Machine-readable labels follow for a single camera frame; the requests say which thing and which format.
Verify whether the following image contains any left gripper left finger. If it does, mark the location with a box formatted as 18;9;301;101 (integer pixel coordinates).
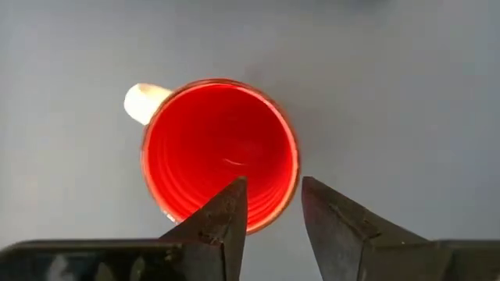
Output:
0;176;248;281

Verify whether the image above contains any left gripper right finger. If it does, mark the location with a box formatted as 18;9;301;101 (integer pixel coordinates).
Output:
301;176;500;281

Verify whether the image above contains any red mug white handle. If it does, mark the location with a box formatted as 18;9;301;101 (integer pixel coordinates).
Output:
123;77;302;236

